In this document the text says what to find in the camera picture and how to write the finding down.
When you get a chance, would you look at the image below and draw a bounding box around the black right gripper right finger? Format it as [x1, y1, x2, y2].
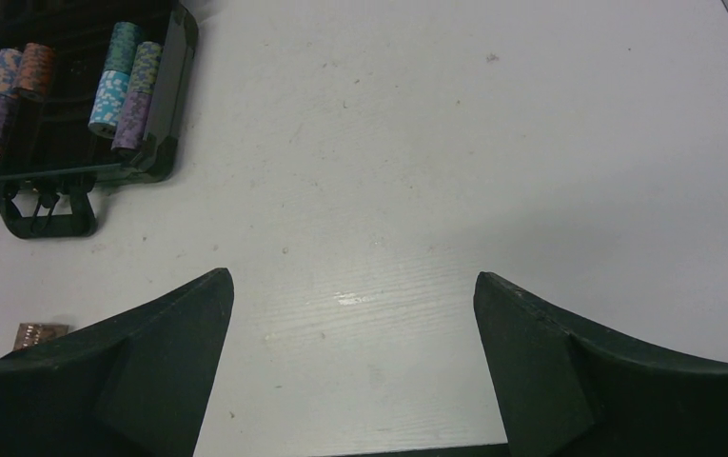
[473, 272, 728, 456]

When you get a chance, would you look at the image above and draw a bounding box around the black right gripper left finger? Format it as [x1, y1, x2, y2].
[0, 268, 234, 456]

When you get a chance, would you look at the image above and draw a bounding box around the brown chip stack on table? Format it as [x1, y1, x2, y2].
[13, 323, 69, 350]

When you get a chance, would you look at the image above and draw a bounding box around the light blue chip stack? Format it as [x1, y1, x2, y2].
[88, 70, 130, 139]

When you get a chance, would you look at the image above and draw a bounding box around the black poker case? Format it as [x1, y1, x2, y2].
[0, 1, 200, 239]

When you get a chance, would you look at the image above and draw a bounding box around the green-grey chip stack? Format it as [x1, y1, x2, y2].
[128, 41, 164, 94]

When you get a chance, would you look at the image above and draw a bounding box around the blue-grey chip stack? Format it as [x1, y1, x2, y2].
[0, 49, 23, 99]

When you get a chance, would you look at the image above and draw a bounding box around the teal chip stack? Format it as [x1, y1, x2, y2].
[103, 22, 145, 74]

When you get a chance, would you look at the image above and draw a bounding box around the orange chip stack in case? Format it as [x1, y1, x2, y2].
[15, 43, 56, 102]

